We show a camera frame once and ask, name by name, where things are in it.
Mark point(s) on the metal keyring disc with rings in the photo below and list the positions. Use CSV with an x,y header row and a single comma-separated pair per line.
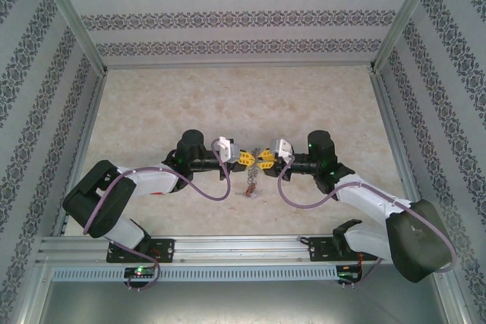
x,y
253,176

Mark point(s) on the red key tag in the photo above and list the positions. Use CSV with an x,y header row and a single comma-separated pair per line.
x,y
252,189

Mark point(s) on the white key tag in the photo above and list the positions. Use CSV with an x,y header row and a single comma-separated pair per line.
x,y
253,195

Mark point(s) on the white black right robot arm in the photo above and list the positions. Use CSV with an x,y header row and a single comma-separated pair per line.
x,y
364,199

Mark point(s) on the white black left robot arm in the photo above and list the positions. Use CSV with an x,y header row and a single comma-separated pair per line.
x,y
152,181

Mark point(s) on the right controller board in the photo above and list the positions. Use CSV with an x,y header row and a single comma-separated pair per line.
x,y
349,272

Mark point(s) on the controller board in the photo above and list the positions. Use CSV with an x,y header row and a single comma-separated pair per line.
x,y
349,272
138,272

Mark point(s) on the left controller board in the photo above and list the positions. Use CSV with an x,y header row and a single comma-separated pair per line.
x,y
138,272

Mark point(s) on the sheet metal panel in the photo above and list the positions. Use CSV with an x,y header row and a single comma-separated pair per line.
x,y
243,305

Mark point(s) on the aluminium side rail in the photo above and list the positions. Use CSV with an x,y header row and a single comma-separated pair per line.
x,y
93,111
395,130

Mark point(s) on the aluminium mounting rail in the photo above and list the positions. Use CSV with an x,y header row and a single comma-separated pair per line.
x,y
243,250

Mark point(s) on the aluminium back rail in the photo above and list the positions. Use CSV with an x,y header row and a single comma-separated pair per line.
x,y
228,65

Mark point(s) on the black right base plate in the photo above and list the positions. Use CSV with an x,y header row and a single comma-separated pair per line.
x,y
320,250

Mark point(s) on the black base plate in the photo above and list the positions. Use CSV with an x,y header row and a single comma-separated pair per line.
x,y
320,250
163,250

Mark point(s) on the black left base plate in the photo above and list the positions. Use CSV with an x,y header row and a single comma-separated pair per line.
x,y
163,250

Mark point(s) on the aluminium frame post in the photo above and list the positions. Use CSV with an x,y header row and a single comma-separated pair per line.
x,y
406,13
68,13

